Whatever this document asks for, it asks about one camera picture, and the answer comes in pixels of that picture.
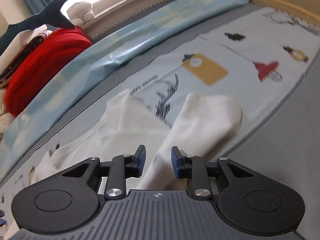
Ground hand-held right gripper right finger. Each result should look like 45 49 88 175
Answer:
171 146 257 198

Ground white folded quilt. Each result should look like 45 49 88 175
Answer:
0 24 53 88

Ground white pants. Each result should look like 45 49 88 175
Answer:
32 91 243 190

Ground dark teal shark plush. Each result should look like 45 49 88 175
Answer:
0 0 75 55

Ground light blue patterned sheet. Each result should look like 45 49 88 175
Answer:
0 0 252 180

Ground window sill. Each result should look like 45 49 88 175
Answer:
80 0 190 39

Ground white plush toy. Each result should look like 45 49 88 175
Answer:
66 1 95 27

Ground deer print mat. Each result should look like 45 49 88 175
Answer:
0 6 320 205

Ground red folded blanket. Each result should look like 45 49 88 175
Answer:
5 26 93 117

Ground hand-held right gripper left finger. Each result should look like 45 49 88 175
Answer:
60 145 147 201

